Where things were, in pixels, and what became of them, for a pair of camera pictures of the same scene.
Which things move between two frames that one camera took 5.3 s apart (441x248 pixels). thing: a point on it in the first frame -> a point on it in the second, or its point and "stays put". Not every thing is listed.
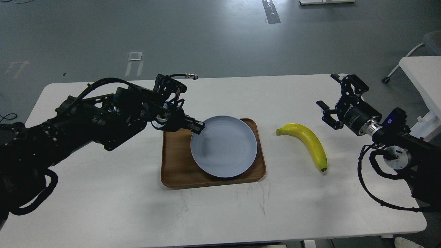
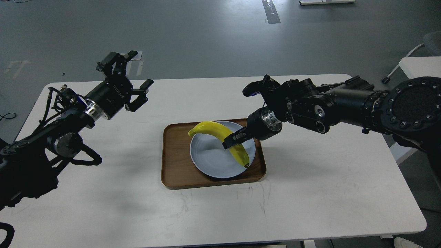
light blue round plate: x=226 y=147 stays put
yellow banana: x=310 y=139 -> x=222 y=132
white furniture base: x=323 y=1 stays put
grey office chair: x=432 y=41 stays put
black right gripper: x=354 y=112 -> x=261 y=124
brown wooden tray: x=179 y=169 stays put
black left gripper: x=174 y=120 -> x=110 y=99
